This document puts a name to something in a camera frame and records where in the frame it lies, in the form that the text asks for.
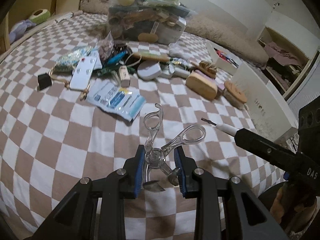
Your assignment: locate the clear eyelash curler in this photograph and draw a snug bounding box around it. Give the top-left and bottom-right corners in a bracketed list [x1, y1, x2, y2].
[141, 102, 207, 193]

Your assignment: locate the clear plastic bin of clutter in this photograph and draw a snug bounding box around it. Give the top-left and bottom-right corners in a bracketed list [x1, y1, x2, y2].
[108, 0, 196, 45]

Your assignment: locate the large white storage box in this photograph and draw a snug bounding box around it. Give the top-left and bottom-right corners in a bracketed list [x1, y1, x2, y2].
[231, 62, 298, 145]

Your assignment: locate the open closet with clothes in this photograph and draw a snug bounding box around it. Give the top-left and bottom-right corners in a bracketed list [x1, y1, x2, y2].
[258, 11, 319, 101]

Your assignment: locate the round cork lid jar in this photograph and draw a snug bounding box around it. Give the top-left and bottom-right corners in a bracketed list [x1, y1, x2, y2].
[223, 80, 247, 110]

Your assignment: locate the small white tray of pens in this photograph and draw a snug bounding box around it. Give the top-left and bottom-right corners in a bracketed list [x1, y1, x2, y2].
[206, 41, 242, 75]

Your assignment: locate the oval wooden box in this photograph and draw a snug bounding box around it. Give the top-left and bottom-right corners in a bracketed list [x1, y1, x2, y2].
[185, 72, 218, 101]

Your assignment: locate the blue white medicine packet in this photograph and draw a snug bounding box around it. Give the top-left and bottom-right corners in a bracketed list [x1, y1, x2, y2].
[86, 80, 146, 122]

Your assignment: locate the beige duvet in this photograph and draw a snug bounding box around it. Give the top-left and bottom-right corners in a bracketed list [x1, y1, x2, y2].
[185, 14, 268, 69]

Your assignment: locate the black binder clip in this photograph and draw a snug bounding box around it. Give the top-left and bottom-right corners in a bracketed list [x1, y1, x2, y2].
[37, 73, 52, 91]

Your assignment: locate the white crumpled cloth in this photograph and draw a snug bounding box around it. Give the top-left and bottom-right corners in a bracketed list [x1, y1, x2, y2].
[168, 43, 192, 61]

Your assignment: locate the purple plush toy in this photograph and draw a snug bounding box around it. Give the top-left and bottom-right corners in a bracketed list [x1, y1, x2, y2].
[9, 20, 36, 44]

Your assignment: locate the green avocado plush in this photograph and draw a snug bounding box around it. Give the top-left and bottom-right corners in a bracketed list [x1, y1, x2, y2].
[29, 9, 51, 25]

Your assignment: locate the wooden shelf headboard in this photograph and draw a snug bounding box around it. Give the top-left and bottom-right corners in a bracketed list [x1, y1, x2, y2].
[1, 0, 81, 54]

